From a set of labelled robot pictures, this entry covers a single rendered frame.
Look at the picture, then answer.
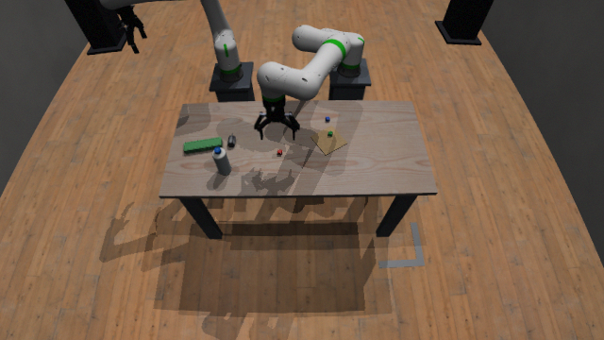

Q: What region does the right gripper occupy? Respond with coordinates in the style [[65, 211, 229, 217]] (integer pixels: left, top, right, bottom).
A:
[[120, 10, 147, 54]]

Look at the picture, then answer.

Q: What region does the tan square mat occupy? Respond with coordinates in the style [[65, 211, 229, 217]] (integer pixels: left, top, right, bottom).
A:
[[310, 126, 348, 155]]

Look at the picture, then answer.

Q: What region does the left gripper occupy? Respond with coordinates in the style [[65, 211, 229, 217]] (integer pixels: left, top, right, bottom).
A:
[[254, 108, 300, 141]]

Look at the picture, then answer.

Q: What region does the white plastic bottle with blue cap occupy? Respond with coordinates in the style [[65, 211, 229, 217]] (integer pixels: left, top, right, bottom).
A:
[[212, 147, 231, 175]]

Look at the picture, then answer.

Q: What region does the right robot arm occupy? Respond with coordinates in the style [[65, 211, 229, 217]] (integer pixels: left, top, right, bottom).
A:
[[99, 0, 243, 83]]

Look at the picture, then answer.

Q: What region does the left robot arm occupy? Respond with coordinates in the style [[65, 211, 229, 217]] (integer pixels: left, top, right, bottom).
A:
[[257, 25, 364, 111]]

